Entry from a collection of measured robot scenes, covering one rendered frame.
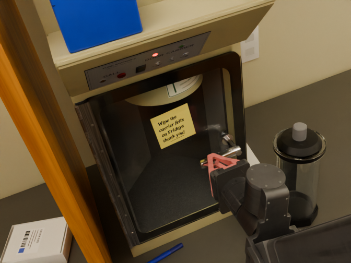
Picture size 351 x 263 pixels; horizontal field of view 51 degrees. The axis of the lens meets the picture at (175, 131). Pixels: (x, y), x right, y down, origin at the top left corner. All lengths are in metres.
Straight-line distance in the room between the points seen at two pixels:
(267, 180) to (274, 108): 0.79
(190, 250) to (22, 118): 0.54
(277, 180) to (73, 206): 0.33
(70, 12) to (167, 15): 0.14
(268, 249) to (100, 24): 0.37
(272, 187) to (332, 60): 1.04
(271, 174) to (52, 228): 0.64
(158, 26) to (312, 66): 1.02
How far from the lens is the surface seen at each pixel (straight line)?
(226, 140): 0.77
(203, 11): 0.53
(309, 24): 1.38
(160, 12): 0.56
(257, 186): 0.53
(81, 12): 0.47
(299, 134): 0.79
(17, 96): 0.53
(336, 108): 1.33
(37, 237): 1.03
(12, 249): 1.04
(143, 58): 0.54
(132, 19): 0.49
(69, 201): 0.64
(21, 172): 1.24
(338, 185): 1.05
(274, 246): 0.51
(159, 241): 0.92
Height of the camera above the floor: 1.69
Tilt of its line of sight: 37 degrees down
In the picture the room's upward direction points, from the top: 11 degrees counter-clockwise
